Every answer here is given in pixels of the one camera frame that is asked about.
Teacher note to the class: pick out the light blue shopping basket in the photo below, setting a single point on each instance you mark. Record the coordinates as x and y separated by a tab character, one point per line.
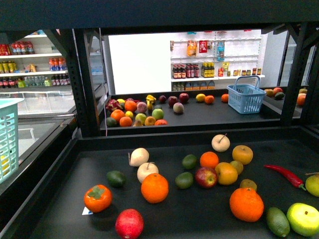
8	137

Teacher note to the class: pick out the far black fruit shelf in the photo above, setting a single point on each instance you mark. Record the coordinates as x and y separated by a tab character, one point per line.
200	116

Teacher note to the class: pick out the black fruit shelf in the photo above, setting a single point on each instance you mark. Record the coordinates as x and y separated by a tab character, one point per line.
93	179
200	116

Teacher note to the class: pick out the blue basket far shelf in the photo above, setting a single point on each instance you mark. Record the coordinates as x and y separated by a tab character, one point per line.
246	98

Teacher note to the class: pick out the green lime upper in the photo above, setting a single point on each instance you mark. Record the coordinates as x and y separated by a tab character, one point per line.
189	161

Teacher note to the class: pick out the small orange tangerine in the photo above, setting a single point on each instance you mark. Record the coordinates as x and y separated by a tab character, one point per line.
209	159

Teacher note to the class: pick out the green lime centre left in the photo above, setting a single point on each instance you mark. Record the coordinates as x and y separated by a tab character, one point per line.
184	180

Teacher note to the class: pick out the large orange left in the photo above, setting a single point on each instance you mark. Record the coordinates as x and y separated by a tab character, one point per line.
155	188

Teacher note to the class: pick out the large orange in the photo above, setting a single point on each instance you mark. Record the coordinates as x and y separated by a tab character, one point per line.
155	188
246	205

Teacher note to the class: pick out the dark green lime left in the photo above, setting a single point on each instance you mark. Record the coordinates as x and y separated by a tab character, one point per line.
116	178

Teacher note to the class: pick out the red apple centre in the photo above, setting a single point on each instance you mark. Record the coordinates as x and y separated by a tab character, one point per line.
206	177

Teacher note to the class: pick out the yellow orange apple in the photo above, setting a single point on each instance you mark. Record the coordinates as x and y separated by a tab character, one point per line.
227	174

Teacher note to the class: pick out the golden apple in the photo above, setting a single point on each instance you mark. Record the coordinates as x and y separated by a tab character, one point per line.
243	154

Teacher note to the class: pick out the kiwi upper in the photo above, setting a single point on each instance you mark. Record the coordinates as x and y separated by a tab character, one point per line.
238	166

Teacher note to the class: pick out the kiwi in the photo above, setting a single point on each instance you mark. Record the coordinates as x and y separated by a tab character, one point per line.
247	183
238	166

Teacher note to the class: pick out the orange persimmon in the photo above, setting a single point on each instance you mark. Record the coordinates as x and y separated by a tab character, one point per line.
98	198

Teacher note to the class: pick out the kiwi lower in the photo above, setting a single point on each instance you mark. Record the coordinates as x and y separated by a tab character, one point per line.
247	183

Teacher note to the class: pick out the red pomegranate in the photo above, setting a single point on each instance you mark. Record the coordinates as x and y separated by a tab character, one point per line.
129	224

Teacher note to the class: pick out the white label card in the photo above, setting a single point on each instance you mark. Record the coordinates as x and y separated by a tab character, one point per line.
86	211

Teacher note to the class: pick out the large orange front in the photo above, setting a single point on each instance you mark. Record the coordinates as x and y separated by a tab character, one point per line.
246	205

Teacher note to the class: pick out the red chili pepper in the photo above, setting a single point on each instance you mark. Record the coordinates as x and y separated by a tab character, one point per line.
290	176

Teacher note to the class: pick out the green avocado front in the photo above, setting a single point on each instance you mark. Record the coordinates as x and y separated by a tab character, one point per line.
277	222

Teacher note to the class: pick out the yellow green pear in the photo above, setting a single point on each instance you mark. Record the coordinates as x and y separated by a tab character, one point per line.
312	184

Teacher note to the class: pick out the green apple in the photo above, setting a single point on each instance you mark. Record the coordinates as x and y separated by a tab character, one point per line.
303	219

